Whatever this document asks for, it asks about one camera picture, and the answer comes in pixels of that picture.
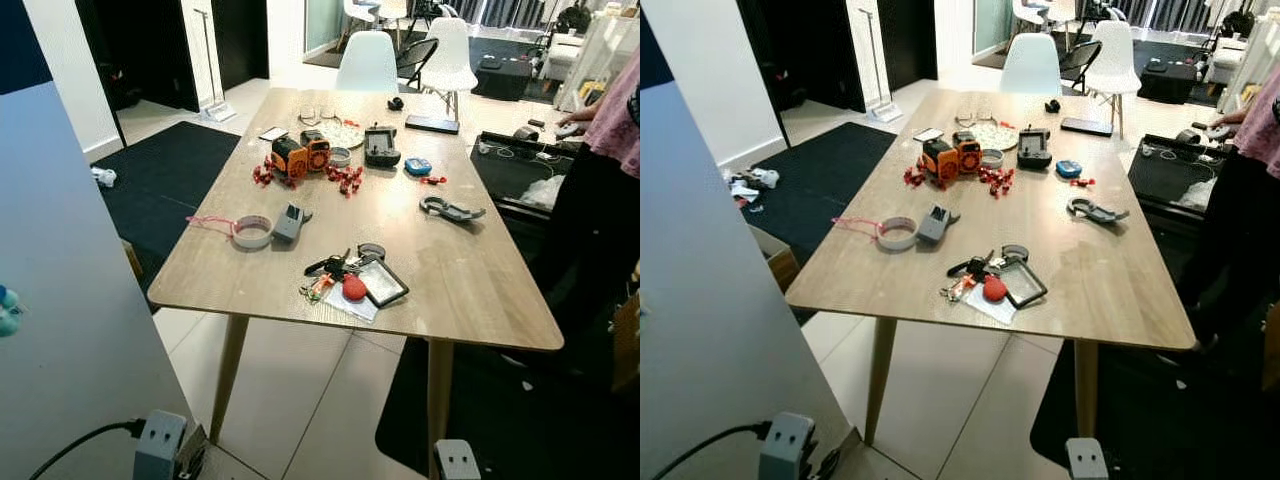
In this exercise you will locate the black cabinet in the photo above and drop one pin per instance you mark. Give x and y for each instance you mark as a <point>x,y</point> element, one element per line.
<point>800,50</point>
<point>140,50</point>

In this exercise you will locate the black tape roll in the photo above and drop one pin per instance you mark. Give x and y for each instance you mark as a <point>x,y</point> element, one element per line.
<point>372,249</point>
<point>1015,251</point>

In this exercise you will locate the black folding chair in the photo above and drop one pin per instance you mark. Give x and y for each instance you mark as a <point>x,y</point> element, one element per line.
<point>1082,52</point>
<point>420,50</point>

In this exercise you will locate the blue tape measure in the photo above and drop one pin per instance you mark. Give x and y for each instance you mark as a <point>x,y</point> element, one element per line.
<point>418,167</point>
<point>1069,169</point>

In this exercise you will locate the grey black hand tool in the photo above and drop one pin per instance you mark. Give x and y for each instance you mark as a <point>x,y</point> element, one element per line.
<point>455,212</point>
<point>1100,213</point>

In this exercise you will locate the dark potted plant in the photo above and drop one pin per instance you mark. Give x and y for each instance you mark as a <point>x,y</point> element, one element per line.
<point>575,20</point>
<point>1238,24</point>

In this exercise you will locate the black floor mat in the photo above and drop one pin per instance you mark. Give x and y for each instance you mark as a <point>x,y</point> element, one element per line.
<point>530,420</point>
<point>1180,420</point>

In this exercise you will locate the white phone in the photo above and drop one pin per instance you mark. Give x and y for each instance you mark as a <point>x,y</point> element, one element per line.
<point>928,135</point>
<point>273,133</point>

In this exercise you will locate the large white tape roll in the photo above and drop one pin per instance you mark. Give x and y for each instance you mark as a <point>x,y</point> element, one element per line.
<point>252,244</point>
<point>897,245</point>

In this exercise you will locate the white floor stand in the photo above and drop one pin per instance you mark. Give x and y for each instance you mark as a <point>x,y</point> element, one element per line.
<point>220,112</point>
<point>885,113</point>

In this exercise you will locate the black rug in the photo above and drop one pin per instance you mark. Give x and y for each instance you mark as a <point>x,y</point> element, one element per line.
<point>830,170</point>
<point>160,190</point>

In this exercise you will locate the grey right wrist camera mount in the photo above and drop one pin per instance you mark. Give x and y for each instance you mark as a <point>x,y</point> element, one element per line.
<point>457,462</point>
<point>1086,460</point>

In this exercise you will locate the white shell chair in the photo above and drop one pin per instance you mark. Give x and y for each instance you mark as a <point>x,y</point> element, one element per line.
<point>450,55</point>
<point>1113,58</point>
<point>367,65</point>
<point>1030,68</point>

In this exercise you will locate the black coffee table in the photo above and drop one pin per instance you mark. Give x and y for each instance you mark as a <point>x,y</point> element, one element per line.
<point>505,80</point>
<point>1168,83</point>

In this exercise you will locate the light wooden table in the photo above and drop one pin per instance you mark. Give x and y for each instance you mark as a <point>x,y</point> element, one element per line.
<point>1090,280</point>
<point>450,280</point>

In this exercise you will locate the key bunch with red tag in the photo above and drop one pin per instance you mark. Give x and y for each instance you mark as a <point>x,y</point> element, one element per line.
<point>353,288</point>
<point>993,290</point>

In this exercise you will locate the red clips cluster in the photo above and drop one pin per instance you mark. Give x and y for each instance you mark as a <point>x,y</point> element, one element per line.
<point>263,175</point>
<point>997,182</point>
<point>914,177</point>
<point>346,180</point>

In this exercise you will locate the white armchair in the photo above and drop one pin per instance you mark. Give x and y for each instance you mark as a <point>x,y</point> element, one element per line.
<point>562,58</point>
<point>1228,62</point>

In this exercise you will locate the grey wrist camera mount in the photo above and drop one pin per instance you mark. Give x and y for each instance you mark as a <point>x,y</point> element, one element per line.
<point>457,462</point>
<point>160,445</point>
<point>1086,460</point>
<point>785,450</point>

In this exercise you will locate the black side desk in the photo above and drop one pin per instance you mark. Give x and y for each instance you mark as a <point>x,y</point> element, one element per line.
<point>1160,175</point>
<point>510,175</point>

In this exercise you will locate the orange black device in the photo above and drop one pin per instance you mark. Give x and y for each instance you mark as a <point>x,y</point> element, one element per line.
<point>940,160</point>
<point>290,158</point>

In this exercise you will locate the white paper sheet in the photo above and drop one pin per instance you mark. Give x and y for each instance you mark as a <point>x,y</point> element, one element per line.
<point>350,308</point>
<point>990,310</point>

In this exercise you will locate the person in pink shirt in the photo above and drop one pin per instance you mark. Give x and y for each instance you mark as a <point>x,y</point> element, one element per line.
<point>590,230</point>
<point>1240,220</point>

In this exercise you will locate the small red clip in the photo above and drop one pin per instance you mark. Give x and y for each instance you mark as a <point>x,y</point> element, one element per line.
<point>434,180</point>
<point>1083,182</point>

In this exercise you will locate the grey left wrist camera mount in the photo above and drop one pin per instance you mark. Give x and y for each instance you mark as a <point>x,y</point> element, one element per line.
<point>785,450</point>
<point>160,445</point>

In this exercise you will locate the black framed card holder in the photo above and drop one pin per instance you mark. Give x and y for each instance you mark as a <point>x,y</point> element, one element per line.
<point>383,283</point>
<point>1022,285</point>

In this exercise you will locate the brown cardboard box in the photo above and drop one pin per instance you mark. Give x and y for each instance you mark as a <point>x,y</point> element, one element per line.
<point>133,262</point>
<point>778,262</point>

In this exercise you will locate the patterned white plate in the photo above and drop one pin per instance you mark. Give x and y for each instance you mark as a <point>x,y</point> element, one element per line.
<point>997,136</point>
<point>345,133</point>

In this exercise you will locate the white plastic bag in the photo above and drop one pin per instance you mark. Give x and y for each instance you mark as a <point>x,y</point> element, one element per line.
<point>1198,195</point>
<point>545,192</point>

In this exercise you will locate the black handheld controller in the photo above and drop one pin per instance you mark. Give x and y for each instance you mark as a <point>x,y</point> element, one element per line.
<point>381,150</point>
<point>1034,152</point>

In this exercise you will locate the small grey tape roll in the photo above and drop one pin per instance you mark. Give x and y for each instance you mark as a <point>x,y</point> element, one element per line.
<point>992,162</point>
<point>341,160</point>

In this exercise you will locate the white object on floor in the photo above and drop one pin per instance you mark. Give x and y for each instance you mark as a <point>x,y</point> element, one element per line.
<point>765,178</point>
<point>105,177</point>

